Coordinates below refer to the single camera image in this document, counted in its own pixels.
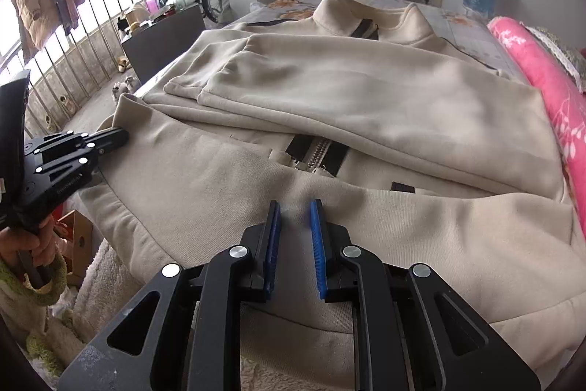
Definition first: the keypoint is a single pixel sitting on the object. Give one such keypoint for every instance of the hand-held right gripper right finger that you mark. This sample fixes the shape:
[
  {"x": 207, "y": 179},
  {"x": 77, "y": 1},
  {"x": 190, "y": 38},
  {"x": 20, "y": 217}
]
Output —
[{"x": 318, "y": 249}]

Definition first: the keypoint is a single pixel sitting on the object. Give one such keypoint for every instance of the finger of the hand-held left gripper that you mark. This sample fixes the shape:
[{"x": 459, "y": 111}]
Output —
[
  {"x": 110, "y": 137},
  {"x": 78, "y": 171}
]

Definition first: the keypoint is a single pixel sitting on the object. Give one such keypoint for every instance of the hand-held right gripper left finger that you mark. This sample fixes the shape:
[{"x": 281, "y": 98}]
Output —
[{"x": 271, "y": 244}]

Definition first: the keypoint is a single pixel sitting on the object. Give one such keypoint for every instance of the cream zip jacket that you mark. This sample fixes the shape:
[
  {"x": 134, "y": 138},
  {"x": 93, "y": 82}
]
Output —
[{"x": 366, "y": 98}]

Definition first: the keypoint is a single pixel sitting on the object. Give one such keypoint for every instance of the person's left forearm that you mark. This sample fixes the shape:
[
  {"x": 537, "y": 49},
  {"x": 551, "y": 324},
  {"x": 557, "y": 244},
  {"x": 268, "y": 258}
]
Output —
[{"x": 48, "y": 292}]

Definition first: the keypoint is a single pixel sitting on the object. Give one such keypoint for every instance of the person's left hand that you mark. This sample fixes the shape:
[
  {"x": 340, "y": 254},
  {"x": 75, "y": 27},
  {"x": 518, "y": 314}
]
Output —
[{"x": 39, "y": 246}]

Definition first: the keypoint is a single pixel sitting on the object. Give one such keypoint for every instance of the white shoe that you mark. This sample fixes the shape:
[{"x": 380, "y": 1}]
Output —
[
  {"x": 130, "y": 84},
  {"x": 119, "y": 92}
]

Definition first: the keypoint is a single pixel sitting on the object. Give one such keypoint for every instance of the cardboard box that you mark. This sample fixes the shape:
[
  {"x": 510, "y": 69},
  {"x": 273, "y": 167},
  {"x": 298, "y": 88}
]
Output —
[{"x": 80, "y": 235}]

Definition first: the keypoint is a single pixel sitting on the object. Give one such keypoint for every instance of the beige shoe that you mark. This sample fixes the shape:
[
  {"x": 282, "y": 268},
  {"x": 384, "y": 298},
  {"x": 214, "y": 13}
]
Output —
[{"x": 122, "y": 65}]

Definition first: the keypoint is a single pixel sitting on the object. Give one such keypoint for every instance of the metal railing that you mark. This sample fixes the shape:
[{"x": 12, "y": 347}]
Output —
[{"x": 91, "y": 52}]

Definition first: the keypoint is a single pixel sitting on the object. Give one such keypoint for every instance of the dark grey cabinet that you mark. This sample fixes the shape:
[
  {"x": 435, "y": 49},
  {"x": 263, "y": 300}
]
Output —
[{"x": 160, "y": 43}]

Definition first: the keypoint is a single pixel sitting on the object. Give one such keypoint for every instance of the tan hanging coat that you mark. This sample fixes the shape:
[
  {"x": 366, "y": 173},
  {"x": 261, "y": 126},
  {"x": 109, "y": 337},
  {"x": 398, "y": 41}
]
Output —
[{"x": 34, "y": 6}]

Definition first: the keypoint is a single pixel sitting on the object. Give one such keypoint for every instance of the white fleece robe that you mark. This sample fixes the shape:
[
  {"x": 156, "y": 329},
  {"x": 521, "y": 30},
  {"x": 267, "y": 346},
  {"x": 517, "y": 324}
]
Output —
[{"x": 114, "y": 304}]

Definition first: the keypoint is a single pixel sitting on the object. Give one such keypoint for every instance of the wheelchair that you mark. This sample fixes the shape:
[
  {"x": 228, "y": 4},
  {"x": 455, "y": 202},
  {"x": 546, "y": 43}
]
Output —
[{"x": 213, "y": 1}]

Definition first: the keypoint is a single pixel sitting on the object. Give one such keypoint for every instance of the pink floral quilt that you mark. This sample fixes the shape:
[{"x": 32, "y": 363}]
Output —
[{"x": 549, "y": 98}]

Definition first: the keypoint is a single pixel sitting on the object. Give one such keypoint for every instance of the lace-trimmed grey pillow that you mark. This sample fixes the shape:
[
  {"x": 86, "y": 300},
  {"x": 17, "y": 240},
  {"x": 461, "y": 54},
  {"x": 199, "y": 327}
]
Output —
[{"x": 563, "y": 47}]

